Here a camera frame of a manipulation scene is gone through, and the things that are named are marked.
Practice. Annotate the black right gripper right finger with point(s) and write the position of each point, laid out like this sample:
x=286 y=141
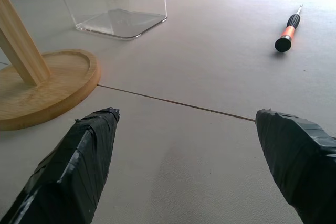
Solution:
x=296 y=161

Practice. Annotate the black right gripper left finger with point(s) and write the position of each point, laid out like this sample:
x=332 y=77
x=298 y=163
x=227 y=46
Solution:
x=76 y=166

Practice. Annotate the round wooden stand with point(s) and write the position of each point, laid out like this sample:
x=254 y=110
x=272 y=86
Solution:
x=39 y=87

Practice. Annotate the black orange precision screwdriver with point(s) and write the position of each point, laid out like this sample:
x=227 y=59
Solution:
x=287 y=33

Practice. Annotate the clear plastic box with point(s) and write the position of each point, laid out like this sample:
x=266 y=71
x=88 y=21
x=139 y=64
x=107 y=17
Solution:
x=118 y=11

